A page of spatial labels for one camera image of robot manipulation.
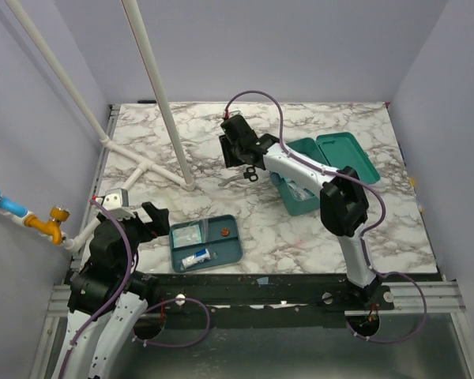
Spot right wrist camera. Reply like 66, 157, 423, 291
223, 111, 243, 120

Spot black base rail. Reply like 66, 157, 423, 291
62, 272, 446, 328

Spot teal medicine kit box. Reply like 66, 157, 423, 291
269, 132, 381, 216

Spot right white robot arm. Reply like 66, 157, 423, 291
219, 114, 379, 310

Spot brown round coin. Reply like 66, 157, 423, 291
220, 228, 230, 237

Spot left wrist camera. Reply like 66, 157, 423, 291
97, 188, 134, 221

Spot white pvc pipe frame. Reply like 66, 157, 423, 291
3, 0, 198, 253

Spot teal bandage packet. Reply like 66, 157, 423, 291
171, 224, 202, 248

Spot orange blue pipe valve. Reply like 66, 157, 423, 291
0, 190, 70, 245

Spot clear zip bag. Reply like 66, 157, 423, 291
198, 218, 209, 243

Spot black handled scissors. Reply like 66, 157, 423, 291
243, 167, 258, 182

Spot small white blue tube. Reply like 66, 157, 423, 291
181, 248, 216, 270

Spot teal divided tray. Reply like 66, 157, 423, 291
169, 214, 243, 273

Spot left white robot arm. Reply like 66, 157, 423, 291
52, 200, 170, 378

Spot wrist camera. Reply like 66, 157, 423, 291
223, 111, 243, 120
97, 188, 134, 221

